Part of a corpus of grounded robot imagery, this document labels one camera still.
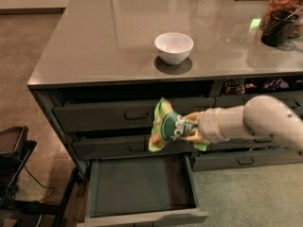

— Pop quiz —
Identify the middle right drawer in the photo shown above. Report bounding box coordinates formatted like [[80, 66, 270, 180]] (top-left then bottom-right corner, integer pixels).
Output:
[[199, 126, 303, 151]]

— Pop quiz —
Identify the open bottom left drawer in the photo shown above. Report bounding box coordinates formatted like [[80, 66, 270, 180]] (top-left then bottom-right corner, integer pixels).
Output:
[[77, 154, 208, 227]]

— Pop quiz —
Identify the glass jar of snacks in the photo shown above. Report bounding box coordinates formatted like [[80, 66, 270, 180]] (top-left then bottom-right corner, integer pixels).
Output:
[[259, 0, 303, 38]]

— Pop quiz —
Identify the green rice chip bag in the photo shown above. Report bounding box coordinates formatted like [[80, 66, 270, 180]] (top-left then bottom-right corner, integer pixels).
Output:
[[149, 97, 209, 152]]

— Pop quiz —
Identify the purple snack bag in drawer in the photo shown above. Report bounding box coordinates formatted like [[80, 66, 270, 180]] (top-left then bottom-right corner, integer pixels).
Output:
[[261, 79, 289, 92]]

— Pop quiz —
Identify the middle left drawer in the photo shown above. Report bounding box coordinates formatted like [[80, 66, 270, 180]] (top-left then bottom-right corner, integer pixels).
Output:
[[69, 135, 197, 161]]

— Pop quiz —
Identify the black cup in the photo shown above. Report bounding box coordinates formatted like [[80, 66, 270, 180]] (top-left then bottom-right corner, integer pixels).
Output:
[[261, 10, 298, 46]]

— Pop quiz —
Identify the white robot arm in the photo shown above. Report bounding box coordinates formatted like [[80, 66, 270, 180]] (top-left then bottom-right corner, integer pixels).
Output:
[[182, 96, 303, 153]]

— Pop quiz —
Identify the black cable on floor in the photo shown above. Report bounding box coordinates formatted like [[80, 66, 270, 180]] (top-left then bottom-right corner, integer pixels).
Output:
[[18, 161, 56, 206]]

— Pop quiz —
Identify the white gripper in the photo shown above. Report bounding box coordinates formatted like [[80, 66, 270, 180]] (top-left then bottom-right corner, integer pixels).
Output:
[[182, 108, 229, 144]]

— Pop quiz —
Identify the white ceramic bowl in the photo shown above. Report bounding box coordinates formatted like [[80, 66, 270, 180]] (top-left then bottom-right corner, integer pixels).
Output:
[[154, 32, 194, 64]]

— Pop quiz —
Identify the grey drawer cabinet island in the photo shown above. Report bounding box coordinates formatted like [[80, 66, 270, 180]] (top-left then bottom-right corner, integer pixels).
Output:
[[28, 0, 303, 227]]

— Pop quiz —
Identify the top left drawer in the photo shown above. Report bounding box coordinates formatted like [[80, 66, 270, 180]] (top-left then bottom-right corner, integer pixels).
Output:
[[52, 96, 217, 133]]

